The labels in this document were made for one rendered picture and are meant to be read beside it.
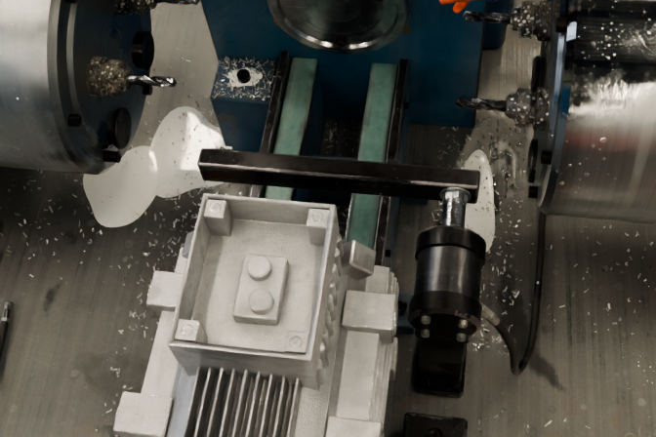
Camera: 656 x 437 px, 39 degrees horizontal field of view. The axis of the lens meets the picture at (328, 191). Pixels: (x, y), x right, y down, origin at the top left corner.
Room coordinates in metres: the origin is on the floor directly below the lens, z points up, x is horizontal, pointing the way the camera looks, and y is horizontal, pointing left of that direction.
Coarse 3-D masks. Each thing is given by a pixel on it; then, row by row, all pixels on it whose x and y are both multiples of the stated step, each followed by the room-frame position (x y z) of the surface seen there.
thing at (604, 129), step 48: (576, 0) 0.47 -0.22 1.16; (624, 0) 0.46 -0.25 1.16; (576, 48) 0.43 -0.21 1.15; (624, 48) 0.43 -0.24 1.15; (528, 96) 0.45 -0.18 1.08; (576, 96) 0.40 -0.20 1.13; (624, 96) 0.40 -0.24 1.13; (576, 144) 0.38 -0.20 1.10; (624, 144) 0.37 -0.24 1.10; (528, 192) 0.42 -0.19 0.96; (576, 192) 0.36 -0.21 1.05; (624, 192) 0.35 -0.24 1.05
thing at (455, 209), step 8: (448, 200) 0.39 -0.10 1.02; (456, 200) 0.39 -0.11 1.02; (448, 208) 0.38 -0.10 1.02; (456, 208) 0.38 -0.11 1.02; (464, 208) 0.38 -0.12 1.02; (448, 216) 0.37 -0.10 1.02; (456, 216) 0.37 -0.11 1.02; (464, 216) 0.37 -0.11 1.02; (448, 224) 0.36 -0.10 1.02; (456, 224) 0.36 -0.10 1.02; (464, 224) 0.36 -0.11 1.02
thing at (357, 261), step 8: (192, 232) 0.36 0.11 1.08; (352, 240) 0.33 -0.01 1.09; (184, 248) 0.35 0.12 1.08; (344, 248) 0.33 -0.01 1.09; (352, 248) 0.32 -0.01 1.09; (360, 248) 0.32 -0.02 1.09; (368, 248) 0.32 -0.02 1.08; (184, 256) 0.34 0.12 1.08; (344, 256) 0.32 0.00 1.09; (352, 256) 0.31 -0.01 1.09; (360, 256) 0.32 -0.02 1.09; (368, 256) 0.32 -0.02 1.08; (344, 264) 0.31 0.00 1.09; (352, 264) 0.31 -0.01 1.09; (360, 264) 0.31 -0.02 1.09; (368, 264) 0.31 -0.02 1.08; (344, 272) 0.31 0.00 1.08; (352, 272) 0.31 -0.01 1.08; (360, 272) 0.31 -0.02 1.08; (368, 272) 0.30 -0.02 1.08
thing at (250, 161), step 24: (216, 168) 0.46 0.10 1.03; (240, 168) 0.45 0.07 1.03; (264, 168) 0.45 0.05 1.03; (288, 168) 0.44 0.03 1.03; (312, 168) 0.44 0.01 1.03; (336, 168) 0.43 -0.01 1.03; (360, 168) 0.43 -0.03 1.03; (384, 168) 0.43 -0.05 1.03; (408, 168) 0.42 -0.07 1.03; (432, 168) 0.42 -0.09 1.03; (360, 192) 0.42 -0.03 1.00; (384, 192) 0.41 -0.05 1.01; (408, 192) 0.41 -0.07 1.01; (432, 192) 0.40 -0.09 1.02; (456, 192) 0.39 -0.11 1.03
